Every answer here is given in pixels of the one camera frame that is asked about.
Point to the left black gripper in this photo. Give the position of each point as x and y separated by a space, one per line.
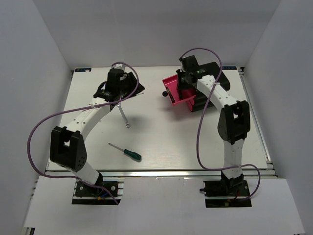
129 80

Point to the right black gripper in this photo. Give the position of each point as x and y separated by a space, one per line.
180 86

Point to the pink top drawer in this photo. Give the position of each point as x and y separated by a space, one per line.
176 96

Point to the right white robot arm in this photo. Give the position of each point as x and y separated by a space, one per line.
233 125

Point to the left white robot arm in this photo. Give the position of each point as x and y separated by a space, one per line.
67 147

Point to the blue corner label right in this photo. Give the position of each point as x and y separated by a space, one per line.
229 68

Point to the blue corner label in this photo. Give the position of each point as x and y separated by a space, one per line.
229 68
82 70

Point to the silver combination wrench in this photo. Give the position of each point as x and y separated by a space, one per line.
127 124

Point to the blue corner label left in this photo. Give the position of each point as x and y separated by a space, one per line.
82 70

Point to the large green-handled screwdriver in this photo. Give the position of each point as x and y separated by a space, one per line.
133 155

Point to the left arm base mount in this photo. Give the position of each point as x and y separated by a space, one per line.
85 195

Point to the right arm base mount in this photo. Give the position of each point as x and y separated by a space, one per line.
218 196

